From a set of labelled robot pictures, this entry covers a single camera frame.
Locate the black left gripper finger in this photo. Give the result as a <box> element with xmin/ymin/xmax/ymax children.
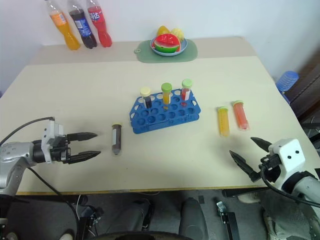
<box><xmin>66</xmin><ymin>132</ymin><xmax>98</xmax><ymax>142</ymax></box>
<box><xmin>67</xmin><ymin>150</ymin><xmax>102</xmax><ymax>165</ymax></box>

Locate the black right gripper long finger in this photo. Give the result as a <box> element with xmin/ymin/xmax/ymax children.
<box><xmin>229</xmin><ymin>149</ymin><xmax>263</xmax><ymax>183</ymax></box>

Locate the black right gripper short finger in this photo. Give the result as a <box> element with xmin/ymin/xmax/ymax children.
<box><xmin>250</xmin><ymin>136</ymin><xmax>273</xmax><ymax>153</ymax></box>

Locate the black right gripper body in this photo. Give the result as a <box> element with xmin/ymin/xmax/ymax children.
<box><xmin>258</xmin><ymin>152</ymin><xmax>281</xmax><ymax>186</ymax></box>

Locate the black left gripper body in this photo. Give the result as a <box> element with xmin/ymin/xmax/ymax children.
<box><xmin>49</xmin><ymin>134</ymin><xmax>72</xmax><ymax>165</ymax></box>

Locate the red-orange tube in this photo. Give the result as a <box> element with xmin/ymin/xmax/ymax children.
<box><xmin>232</xmin><ymin>99</ymin><xmax>251</xmax><ymax>132</ymax></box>

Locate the dark brown tube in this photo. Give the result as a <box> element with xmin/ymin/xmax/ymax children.
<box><xmin>111</xmin><ymin>122</ymin><xmax>124</xmax><ymax>156</ymax></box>

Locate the yellow-orange tube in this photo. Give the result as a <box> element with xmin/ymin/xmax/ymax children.
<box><xmin>216</xmin><ymin>106</ymin><xmax>230</xmax><ymax>137</ymax></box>

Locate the dark liquid tube cream cap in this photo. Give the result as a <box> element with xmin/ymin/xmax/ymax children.
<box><xmin>140</xmin><ymin>86</ymin><xmax>153</xmax><ymax>109</ymax></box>

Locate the blue test tube rack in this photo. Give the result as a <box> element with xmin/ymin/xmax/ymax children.
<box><xmin>129</xmin><ymin>89</ymin><xmax>202</xmax><ymax>135</ymax></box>

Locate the red liquid tube green cap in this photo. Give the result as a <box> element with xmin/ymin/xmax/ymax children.
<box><xmin>180</xmin><ymin>78</ymin><xmax>193</xmax><ymax>107</ymax></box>

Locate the orange liquid tube green cap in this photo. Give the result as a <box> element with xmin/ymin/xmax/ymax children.
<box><xmin>161</xmin><ymin>82</ymin><xmax>173</xmax><ymax>111</ymax></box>

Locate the blue water jug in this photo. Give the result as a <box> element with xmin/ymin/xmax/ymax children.
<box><xmin>276</xmin><ymin>70</ymin><xmax>300</xmax><ymax>94</ymax></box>

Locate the dark wooden cabinet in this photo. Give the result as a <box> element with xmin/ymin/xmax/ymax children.
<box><xmin>283</xmin><ymin>56</ymin><xmax>320</xmax><ymax>138</ymax></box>

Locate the dark rounded shape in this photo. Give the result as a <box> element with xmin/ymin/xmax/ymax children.
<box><xmin>180</xmin><ymin>197</ymin><xmax>210</xmax><ymax>240</ymax></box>

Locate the green placemat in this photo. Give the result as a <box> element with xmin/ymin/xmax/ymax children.
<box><xmin>133</xmin><ymin>39</ymin><xmax>199</xmax><ymax>63</ymax></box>

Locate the dark cola bottle blue label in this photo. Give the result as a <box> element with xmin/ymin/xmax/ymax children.
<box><xmin>66</xmin><ymin>0</ymin><xmax>98</xmax><ymax>49</ymax></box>

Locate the orange soda bottle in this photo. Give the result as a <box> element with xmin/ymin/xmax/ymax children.
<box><xmin>44</xmin><ymin>0</ymin><xmax>81</xmax><ymax>51</ymax></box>

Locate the red soda bottle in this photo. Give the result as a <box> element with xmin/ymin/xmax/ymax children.
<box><xmin>86</xmin><ymin>0</ymin><xmax>113</xmax><ymax>48</ymax></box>

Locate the blue fruit plate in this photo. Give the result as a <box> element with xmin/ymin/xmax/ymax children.
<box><xmin>150</xmin><ymin>37</ymin><xmax>188</xmax><ymax>57</ymax></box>

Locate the toy watermelon slice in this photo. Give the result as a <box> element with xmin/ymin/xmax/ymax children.
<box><xmin>152</xmin><ymin>33</ymin><xmax>182</xmax><ymax>54</ymax></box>

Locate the yellow toy pepper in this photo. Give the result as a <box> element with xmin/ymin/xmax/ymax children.
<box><xmin>156</xmin><ymin>25</ymin><xmax>171</xmax><ymax>37</ymax></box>

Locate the pale yellow toy fruit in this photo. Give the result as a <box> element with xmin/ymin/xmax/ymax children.
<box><xmin>170</xmin><ymin>28</ymin><xmax>186</xmax><ymax>43</ymax></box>

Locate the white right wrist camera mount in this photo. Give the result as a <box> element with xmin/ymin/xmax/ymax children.
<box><xmin>267</xmin><ymin>138</ymin><xmax>309</xmax><ymax>194</ymax></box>

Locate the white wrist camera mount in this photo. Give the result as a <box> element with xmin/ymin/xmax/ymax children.
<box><xmin>267</xmin><ymin>138</ymin><xmax>309</xmax><ymax>194</ymax></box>
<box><xmin>40</xmin><ymin>120</ymin><xmax>66</xmax><ymax>164</ymax></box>

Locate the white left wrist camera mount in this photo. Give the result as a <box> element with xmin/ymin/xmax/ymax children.
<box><xmin>40</xmin><ymin>120</ymin><xmax>66</xmax><ymax>164</ymax></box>

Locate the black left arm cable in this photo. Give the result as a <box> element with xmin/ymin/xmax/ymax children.
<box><xmin>0</xmin><ymin>116</ymin><xmax>81</xmax><ymax>240</ymax></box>

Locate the black table caster frame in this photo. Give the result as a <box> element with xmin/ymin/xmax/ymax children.
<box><xmin>74</xmin><ymin>206</ymin><xmax>105</xmax><ymax>240</ymax></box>
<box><xmin>214</xmin><ymin>197</ymin><xmax>241</xmax><ymax>240</ymax></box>

